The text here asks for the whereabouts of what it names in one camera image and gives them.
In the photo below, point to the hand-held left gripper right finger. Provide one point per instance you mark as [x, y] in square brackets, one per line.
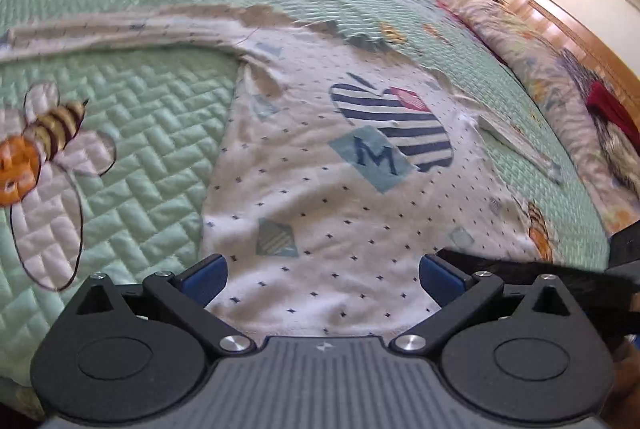
[440, 279]

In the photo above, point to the red cloth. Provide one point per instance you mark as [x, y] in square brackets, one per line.
[612, 109]

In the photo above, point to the black and white patterned pillow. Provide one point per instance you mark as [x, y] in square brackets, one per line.
[615, 149]

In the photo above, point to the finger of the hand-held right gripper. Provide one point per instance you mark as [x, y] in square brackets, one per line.
[515, 269]

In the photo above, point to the white printed shirt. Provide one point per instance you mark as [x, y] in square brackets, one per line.
[325, 209]

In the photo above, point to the floral duvet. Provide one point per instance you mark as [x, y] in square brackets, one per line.
[530, 49]

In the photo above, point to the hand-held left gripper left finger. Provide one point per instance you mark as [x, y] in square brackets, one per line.
[205, 277]

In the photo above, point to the wooden headboard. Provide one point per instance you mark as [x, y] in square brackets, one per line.
[575, 24]

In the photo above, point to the green quilted bee bedspread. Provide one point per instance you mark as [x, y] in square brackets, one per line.
[160, 119]

